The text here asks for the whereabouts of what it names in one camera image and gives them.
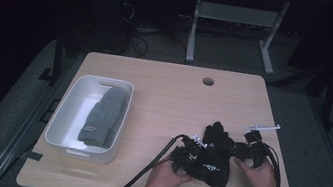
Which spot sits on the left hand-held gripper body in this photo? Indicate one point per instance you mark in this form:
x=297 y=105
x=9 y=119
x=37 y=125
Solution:
x=183 y=158

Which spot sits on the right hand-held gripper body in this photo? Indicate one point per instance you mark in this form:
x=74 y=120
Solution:
x=255 y=149

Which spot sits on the black glove with white marks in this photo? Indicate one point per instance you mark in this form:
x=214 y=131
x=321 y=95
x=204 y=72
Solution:
x=218 y=135

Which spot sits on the black glove with triangle mark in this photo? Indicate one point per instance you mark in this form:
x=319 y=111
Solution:
x=213 y=170

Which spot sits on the grey mitten with label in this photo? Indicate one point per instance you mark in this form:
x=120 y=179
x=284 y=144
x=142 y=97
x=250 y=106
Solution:
x=105 y=117

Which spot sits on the white plastic bin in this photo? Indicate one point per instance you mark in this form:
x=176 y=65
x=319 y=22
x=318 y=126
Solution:
x=83 y=117

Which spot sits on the person's left hand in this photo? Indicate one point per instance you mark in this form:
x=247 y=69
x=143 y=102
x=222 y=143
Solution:
x=166 y=178

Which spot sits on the person's right hand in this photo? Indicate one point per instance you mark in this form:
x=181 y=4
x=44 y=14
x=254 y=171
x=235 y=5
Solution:
x=258 y=182

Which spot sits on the black tape strip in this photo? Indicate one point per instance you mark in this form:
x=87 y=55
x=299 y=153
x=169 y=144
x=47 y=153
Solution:
x=49 y=110
x=33 y=155

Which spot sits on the white metal table frame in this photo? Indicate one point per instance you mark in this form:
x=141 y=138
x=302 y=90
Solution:
x=234 y=13

